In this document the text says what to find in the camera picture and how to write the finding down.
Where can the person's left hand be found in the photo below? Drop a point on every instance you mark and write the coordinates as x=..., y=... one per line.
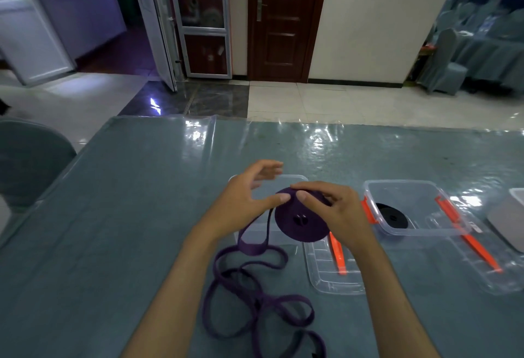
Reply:
x=231, y=210

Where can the person's right hand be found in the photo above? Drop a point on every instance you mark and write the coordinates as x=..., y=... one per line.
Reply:
x=346, y=218

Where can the person's right thumb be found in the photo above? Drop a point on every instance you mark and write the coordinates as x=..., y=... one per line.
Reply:
x=309, y=201

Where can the person's left thumb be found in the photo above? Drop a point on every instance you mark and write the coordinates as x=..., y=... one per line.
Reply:
x=275, y=201

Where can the person's right forearm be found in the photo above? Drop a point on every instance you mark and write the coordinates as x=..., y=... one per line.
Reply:
x=389, y=304

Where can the person's left forearm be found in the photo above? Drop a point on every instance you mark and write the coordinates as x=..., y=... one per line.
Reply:
x=180, y=296

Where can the clear plastic container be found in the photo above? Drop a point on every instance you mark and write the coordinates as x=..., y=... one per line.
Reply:
x=266, y=189

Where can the clear lid with orange latch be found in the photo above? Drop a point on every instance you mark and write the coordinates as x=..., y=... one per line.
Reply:
x=327, y=278
x=483, y=275

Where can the clear container with orange latches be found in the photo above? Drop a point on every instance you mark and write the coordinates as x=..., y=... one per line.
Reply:
x=413, y=202

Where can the clear plastic table cover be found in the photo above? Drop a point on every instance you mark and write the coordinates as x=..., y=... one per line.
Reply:
x=143, y=189

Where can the dark wooden door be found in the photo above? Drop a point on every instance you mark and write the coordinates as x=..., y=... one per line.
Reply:
x=286, y=42

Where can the blue-grey covered chair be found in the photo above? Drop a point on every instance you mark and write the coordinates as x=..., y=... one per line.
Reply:
x=444, y=67

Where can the grey box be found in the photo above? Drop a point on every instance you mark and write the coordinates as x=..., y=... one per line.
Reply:
x=509, y=222

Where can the open metal-framed door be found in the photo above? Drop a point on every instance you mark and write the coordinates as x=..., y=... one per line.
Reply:
x=157, y=30

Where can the grey-blue tablecloth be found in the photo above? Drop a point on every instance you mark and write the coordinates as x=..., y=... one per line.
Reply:
x=61, y=271

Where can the table with blue-grey cloth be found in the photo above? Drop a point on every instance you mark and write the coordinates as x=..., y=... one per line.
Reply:
x=491, y=56

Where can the grey covered chair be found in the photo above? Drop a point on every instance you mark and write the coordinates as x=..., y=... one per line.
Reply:
x=28, y=161

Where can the row of blue-grey covered chairs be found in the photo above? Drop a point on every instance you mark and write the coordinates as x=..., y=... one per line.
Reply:
x=483, y=11

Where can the white partition door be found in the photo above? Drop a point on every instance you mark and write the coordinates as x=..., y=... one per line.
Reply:
x=28, y=38

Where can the glass door with metal frame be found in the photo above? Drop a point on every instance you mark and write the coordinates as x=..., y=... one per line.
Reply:
x=204, y=34

